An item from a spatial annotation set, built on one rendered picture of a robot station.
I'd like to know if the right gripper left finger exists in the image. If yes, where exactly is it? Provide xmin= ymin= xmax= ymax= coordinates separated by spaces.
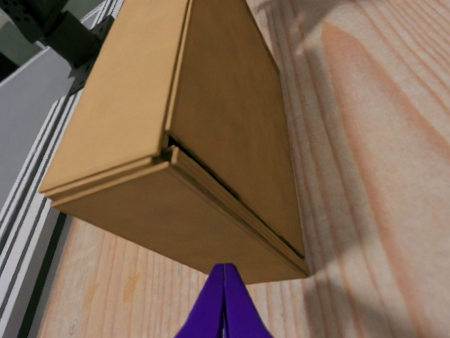
xmin=173 ymin=263 xmax=224 ymax=338

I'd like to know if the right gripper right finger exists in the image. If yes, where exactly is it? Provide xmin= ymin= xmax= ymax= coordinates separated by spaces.
xmin=224 ymin=263 xmax=274 ymax=338

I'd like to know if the grey slotted aluminium rail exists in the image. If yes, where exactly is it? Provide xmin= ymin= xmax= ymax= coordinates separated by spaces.
xmin=0 ymin=89 xmax=83 ymax=338

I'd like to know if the grey metal post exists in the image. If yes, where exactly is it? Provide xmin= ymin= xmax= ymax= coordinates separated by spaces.
xmin=0 ymin=8 xmax=47 ymax=49

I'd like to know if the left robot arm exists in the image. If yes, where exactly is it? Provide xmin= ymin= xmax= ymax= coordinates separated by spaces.
xmin=0 ymin=0 xmax=115 ymax=97

